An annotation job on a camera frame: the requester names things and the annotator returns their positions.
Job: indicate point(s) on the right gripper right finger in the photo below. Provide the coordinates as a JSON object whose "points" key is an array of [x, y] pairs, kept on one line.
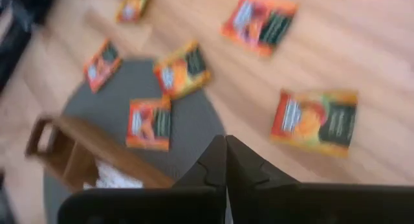
{"points": [[291, 204]]}

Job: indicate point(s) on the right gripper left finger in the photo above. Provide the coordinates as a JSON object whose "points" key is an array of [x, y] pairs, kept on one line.
{"points": [[181, 204]]}

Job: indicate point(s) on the yellow mango tea packet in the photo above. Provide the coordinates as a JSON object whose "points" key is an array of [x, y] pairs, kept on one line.
{"points": [[132, 5], [313, 120], [181, 72]]}

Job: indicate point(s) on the red peach tea packet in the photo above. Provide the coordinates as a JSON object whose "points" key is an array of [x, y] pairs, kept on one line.
{"points": [[102, 65], [255, 23], [147, 127]]}

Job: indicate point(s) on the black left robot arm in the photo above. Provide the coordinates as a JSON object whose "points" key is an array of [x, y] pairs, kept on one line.
{"points": [[29, 4]]}

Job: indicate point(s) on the wooden tea organiser box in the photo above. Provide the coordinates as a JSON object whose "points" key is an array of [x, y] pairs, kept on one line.
{"points": [[106, 146]]}

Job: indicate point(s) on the grey round woven mat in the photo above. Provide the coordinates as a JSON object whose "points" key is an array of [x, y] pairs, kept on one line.
{"points": [[113, 94]]}

